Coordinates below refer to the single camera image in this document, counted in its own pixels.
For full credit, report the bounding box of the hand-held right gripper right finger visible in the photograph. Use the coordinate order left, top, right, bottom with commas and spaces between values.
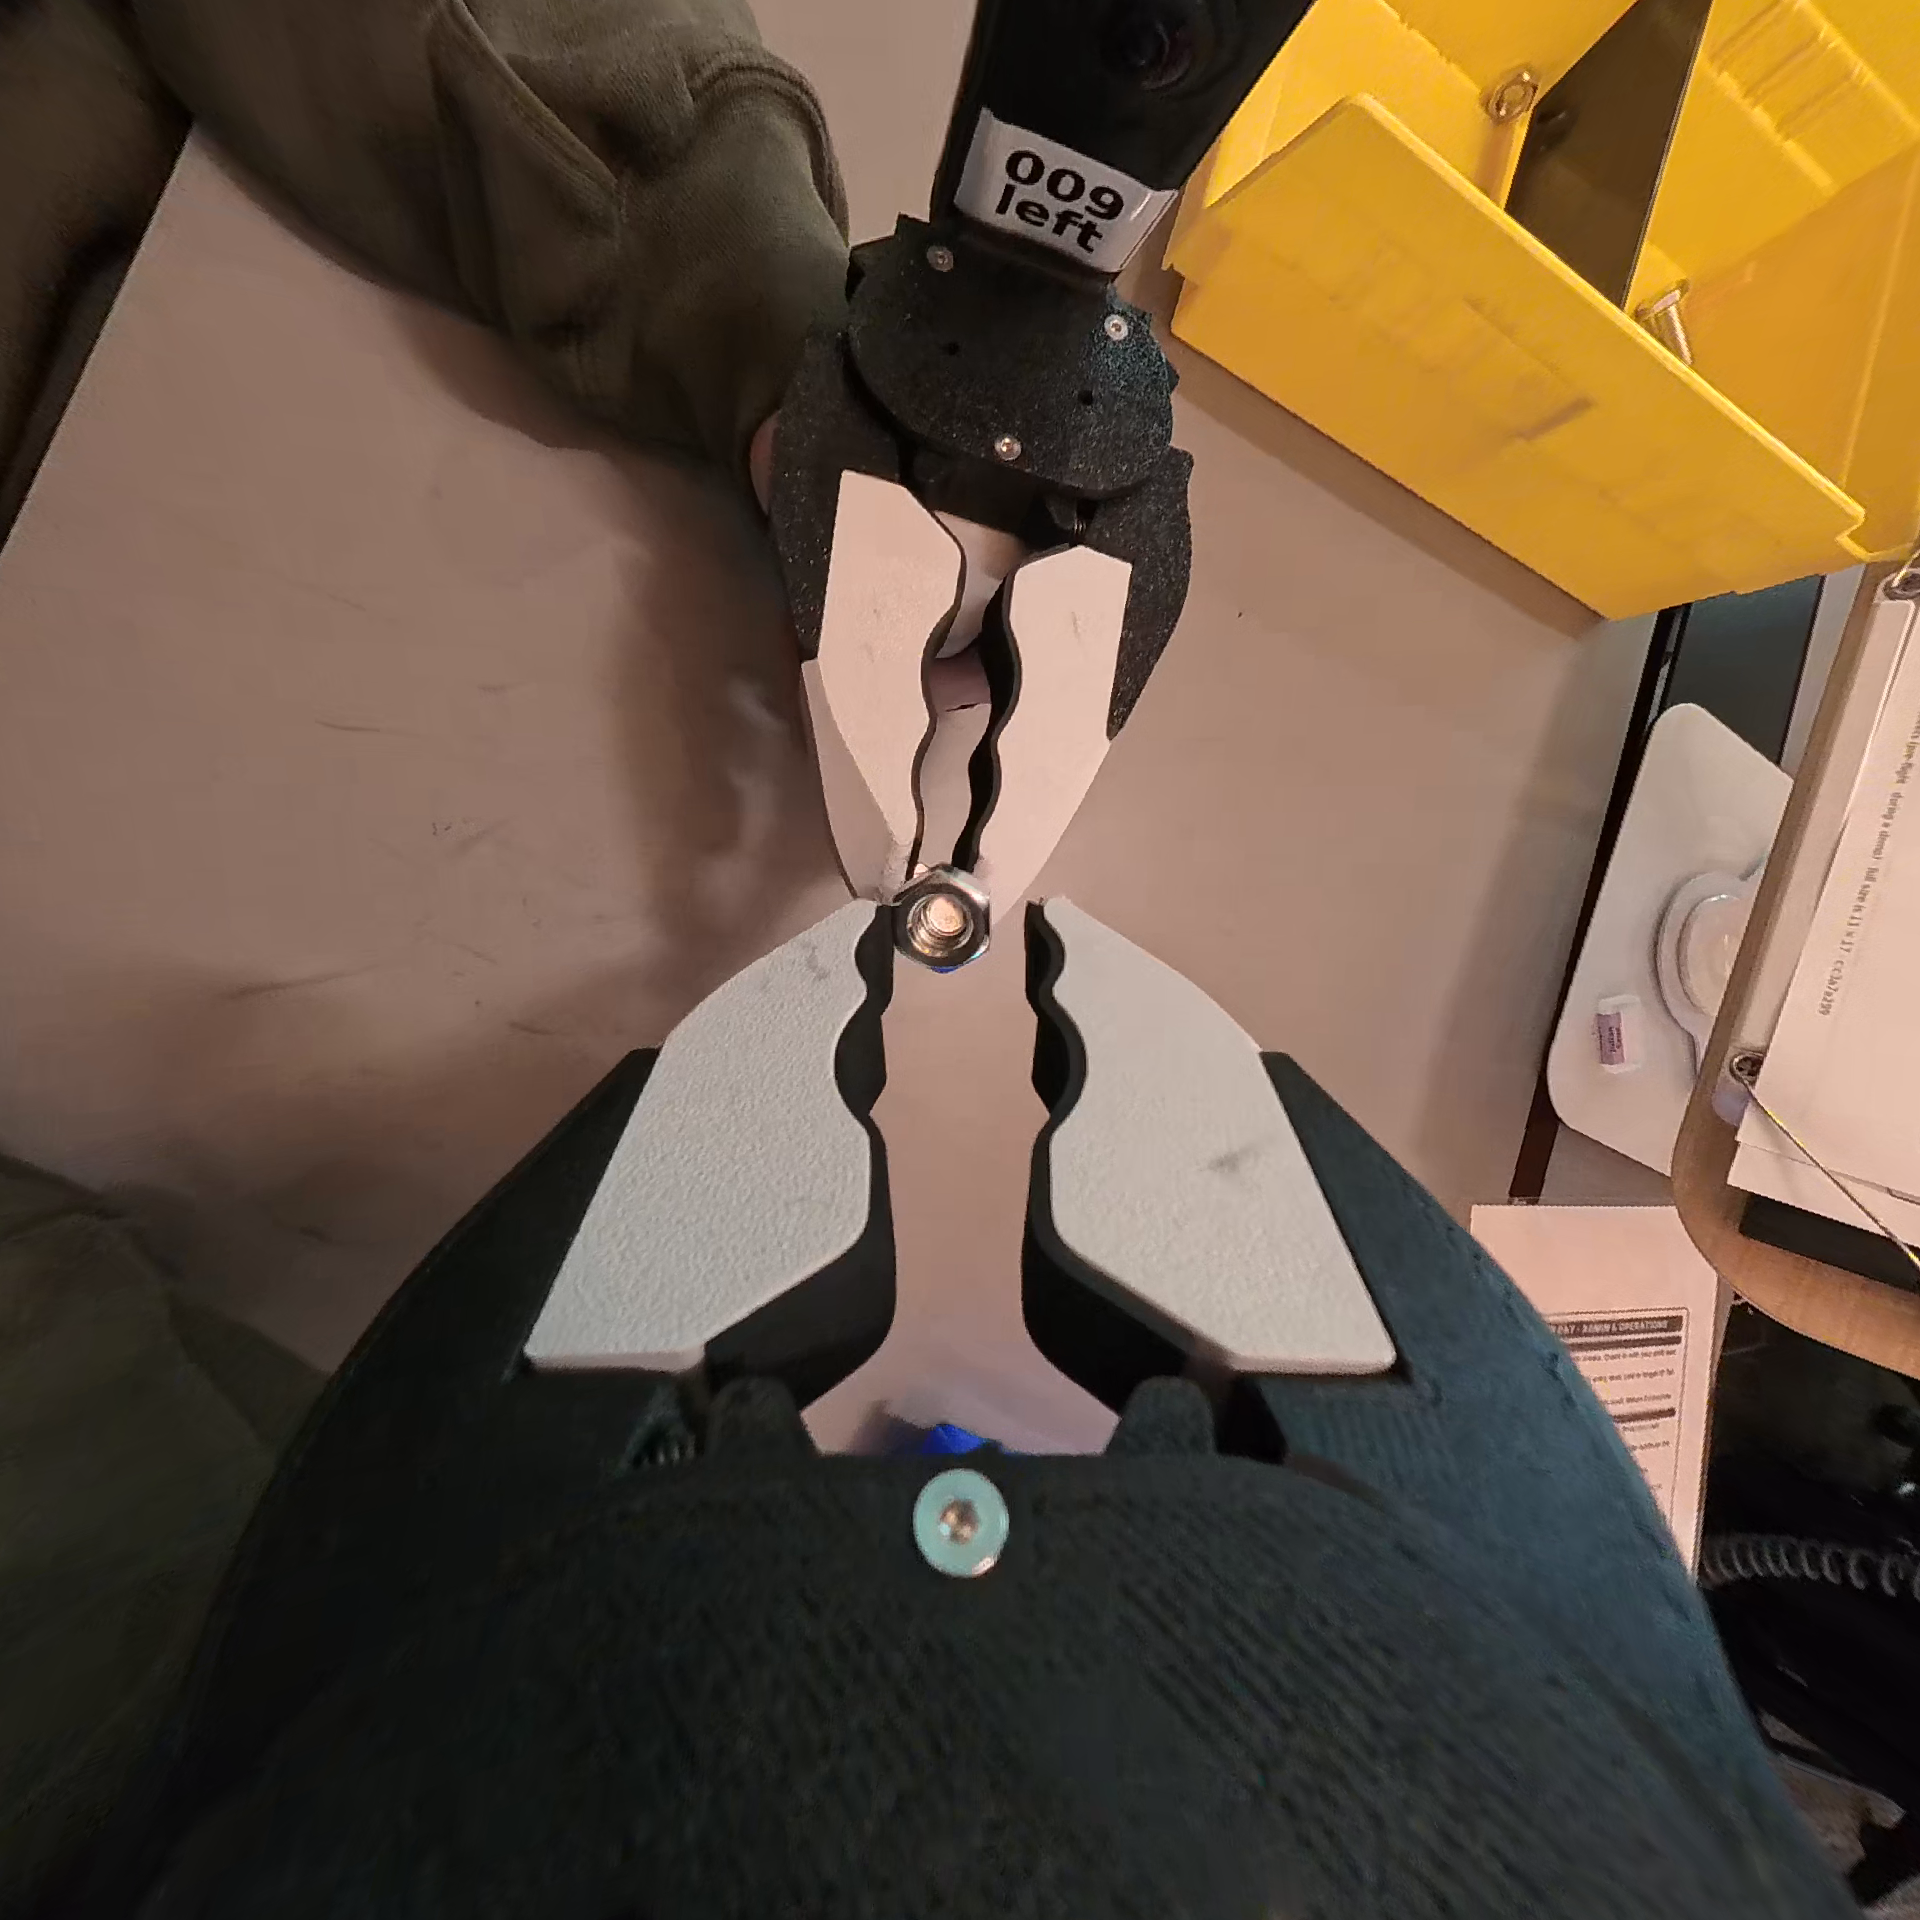
1020, 895, 1404, 1417

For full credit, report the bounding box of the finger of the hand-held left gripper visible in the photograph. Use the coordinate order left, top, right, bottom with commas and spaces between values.
799, 472, 970, 905
957, 544, 1134, 889

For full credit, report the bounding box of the grey desk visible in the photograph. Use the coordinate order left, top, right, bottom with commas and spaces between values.
0, 127, 1876, 1463

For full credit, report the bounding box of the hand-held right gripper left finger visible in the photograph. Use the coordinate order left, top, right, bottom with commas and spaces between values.
521, 905, 902, 1407

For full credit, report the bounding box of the laminated paper sheet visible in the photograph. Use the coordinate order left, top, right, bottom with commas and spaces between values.
1471, 1196, 1721, 1580

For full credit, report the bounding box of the wooden document stand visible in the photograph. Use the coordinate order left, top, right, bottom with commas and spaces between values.
1547, 561, 1920, 1340

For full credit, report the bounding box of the printed instruction sheet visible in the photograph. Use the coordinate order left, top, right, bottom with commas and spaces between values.
1724, 661, 1920, 1255

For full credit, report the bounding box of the black bin divider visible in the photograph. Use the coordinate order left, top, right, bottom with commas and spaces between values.
1505, 0, 1718, 307

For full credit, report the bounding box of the person's left forearm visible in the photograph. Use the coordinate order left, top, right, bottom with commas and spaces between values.
0, 0, 852, 551

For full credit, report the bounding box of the person's olive sweater torso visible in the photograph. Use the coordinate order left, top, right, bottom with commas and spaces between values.
0, 1148, 336, 1920

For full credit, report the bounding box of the wire page holder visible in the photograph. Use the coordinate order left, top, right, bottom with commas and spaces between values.
1724, 1044, 1920, 1258

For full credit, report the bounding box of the yellow plastic bin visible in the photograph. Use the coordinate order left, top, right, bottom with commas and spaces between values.
1164, 0, 1920, 621

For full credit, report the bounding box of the black coiled cable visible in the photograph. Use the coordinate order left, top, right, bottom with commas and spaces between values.
1696, 1527, 1920, 1621

